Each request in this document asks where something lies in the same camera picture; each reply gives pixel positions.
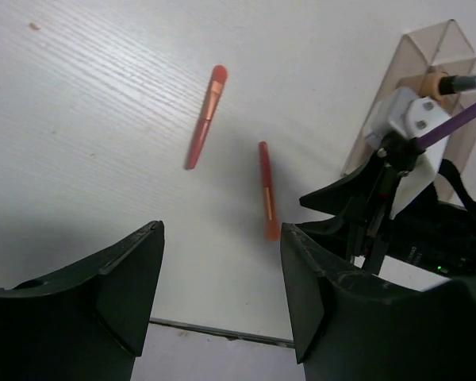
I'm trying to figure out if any round pink makeup brush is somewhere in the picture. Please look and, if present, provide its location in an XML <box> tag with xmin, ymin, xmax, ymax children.
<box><xmin>259</xmin><ymin>141</ymin><xmax>280</xmax><ymax>241</ymax></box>

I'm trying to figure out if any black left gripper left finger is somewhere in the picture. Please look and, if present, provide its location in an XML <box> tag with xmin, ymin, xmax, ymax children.
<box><xmin>0</xmin><ymin>221</ymin><xmax>165</xmax><ymax>380</ymax></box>

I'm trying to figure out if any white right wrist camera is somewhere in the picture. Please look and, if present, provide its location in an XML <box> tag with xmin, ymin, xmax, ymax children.
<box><xmin>364</xmin><ymin>87</ymin><xmax>453</xmax><ymax>221</ymax></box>

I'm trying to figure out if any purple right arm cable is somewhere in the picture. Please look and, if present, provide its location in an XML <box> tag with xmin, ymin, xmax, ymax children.
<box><xmin>414</xmin><ymin>93</ymin><xmax>476</xmax><ymax>154</ymax></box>

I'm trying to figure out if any clear three-compartment organizer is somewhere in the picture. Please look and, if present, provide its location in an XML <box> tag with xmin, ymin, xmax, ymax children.
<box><xmin>340</xmin><ymin>18</ymin><xmax>476</xmax><ymax>207</ymax></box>

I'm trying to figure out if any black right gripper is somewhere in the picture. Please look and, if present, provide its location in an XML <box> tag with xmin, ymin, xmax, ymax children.
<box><xmin>298</xmin><ymin>158</ymin><xmax>476</xmax><ymax>278</ymax></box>

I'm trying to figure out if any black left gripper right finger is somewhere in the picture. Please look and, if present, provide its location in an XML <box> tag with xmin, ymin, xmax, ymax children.
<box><xmin>280</xmin><ymin>224</ymin><xmax>476</xmax><ymax>380</ymax></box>

